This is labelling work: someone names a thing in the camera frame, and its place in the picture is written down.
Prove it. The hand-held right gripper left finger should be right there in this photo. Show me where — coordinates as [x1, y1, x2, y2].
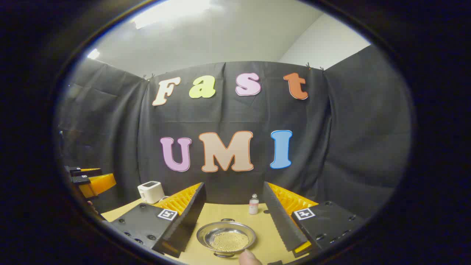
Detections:
[110, 182, 207, 258]

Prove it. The white plastic appliance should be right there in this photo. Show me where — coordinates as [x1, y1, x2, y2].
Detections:
[138, 181, 165, 204]

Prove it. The pile of yellow soybeans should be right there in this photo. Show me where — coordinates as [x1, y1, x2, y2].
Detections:
[213, 231, 249, 252]

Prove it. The stainless steel pot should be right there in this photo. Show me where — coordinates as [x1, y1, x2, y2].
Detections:
[196, 218, 257, 258]

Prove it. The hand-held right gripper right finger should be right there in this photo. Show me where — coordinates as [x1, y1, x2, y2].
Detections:
[263, 181, 365, 258]

